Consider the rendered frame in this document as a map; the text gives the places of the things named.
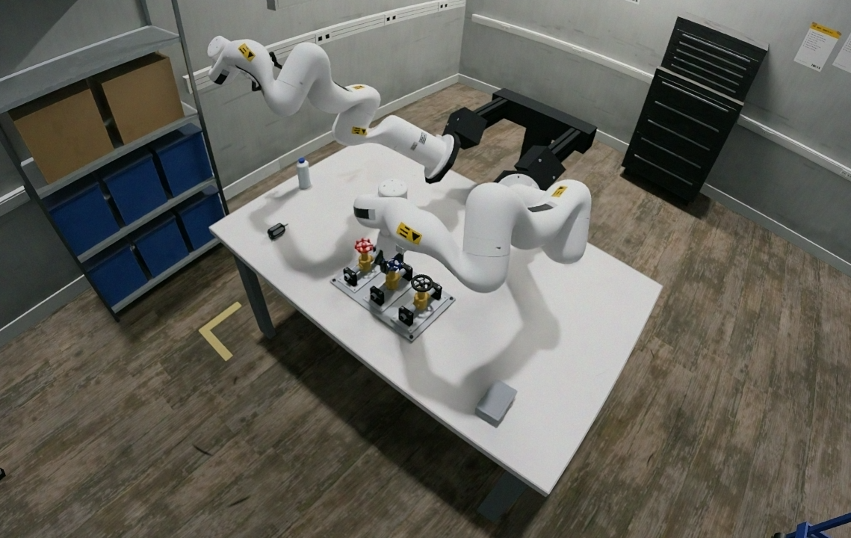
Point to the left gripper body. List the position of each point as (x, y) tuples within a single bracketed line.
[(387, 245)]

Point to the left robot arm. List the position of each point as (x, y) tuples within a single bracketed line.
[(497, 215)]

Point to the white bottle with blue cap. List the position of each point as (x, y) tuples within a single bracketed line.
[(303, 173)]

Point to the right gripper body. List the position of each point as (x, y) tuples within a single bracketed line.
[(252, 78)]

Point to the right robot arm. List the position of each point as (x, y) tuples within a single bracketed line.
[(307, 72)]

